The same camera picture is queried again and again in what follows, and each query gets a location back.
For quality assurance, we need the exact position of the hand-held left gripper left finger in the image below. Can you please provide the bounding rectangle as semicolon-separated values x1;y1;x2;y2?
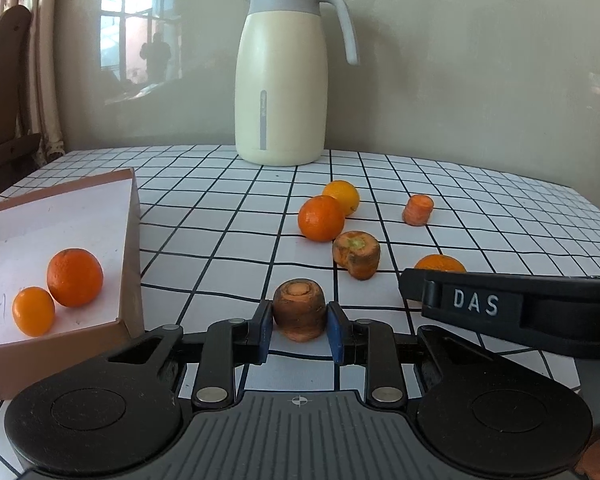
107;300;274;409

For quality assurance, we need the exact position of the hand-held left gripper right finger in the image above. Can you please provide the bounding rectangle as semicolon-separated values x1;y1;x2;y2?
327;301;496;408

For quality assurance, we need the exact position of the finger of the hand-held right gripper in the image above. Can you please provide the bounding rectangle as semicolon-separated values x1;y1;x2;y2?
399;268;438;318

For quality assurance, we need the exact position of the thick carrot piece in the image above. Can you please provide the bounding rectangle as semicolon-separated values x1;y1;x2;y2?
272;278;328;343

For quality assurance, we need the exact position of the large orange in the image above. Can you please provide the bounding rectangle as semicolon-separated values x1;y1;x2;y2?
46;248;104;309

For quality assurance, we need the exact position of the small orange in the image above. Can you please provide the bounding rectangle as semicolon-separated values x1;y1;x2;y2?
12;286;56;338

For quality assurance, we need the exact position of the brown cardboard box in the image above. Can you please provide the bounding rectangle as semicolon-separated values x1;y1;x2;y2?
0;167;146;401

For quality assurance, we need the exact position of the carrot piece with green top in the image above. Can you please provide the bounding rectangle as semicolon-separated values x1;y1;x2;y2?
332;230;382;281

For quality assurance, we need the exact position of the short carrot piece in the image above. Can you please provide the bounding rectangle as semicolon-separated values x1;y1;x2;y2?
402;194;435;227

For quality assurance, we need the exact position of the yellowish orange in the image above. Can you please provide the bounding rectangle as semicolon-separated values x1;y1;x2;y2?
322;180;361;217

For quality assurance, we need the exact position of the white checked tablecloth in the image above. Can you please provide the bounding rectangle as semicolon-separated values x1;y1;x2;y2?
0;144;600;480

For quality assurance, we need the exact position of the cream thermos jug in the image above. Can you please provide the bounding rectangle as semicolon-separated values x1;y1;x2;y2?
234;0;360;167

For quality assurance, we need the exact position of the beige patterned curtain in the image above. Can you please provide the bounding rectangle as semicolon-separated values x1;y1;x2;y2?
0;0;67;163

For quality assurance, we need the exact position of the wooden sofa with orange cushion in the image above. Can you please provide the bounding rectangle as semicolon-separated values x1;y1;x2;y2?
0;5;43;208

